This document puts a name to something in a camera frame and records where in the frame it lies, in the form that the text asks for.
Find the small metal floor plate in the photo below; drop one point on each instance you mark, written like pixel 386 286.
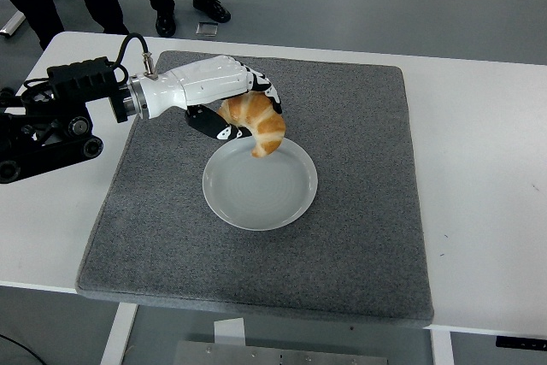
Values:
pixel 207 28

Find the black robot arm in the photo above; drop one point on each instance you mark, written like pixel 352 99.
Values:
pixel 77 78

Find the small black caster wheel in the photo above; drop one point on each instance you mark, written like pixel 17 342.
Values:
pixel 5 92

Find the white furniture foot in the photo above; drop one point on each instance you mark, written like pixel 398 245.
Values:
pixel 10 25

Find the round white plate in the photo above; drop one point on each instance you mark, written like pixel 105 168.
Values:
pixel 260 194

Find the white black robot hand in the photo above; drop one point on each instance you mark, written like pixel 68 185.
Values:
pixel 196 83

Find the golden brown croissant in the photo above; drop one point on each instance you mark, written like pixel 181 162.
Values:
pixel 260 121

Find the white table leg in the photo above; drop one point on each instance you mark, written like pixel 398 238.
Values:
pixel 440 350
pixel 121 335

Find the black table control panel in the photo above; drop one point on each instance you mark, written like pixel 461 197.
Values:
pixel 521 342

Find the grey square felt mat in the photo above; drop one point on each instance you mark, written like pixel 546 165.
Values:
pixel 342 125

